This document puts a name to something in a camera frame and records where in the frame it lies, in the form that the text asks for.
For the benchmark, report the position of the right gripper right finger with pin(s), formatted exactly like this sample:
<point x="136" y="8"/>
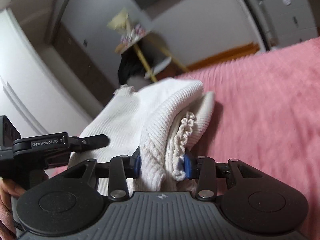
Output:
<point x="203" y="170"/>

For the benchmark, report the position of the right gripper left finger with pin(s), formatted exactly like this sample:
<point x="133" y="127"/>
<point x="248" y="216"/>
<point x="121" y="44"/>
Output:
<point x="121" y="168"/>

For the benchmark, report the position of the white ribbed knit sweater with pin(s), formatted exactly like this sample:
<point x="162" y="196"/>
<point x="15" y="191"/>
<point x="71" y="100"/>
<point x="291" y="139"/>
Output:
<point x="162" y="121"/>

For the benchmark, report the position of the person's left hand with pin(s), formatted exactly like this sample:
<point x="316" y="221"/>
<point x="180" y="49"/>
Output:
<point x="8" y="189"/>

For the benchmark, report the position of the white wardrobe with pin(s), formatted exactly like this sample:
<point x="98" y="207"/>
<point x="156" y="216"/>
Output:
<point x="38" y="94"/>

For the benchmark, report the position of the white round vase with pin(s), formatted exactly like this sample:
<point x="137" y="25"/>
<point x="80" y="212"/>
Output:
<point x="138" y="82"/>

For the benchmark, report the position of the black garment on floor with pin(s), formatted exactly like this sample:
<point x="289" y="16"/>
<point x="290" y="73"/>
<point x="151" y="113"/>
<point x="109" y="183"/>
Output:
<point x="130" y="64"/>

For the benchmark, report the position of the yellow-legged side table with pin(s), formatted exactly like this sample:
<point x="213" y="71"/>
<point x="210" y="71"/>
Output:
<point x="168" y="65"/>

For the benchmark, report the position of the white tower fan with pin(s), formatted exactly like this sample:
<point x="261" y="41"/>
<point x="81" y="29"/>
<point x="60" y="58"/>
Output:
<point x="253" y="19"/>

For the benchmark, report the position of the cream flower bouquet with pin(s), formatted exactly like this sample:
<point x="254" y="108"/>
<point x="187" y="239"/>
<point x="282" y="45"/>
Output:
<point x="121" y="23"/>

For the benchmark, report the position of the grey bedside cabinet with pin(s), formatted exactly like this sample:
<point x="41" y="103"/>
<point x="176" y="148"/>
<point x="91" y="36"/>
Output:
<point x="289" y="21"/>

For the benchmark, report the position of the pink corduroy bedspread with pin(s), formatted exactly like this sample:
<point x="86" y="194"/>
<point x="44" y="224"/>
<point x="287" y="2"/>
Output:
<point x="266" y="113"/>

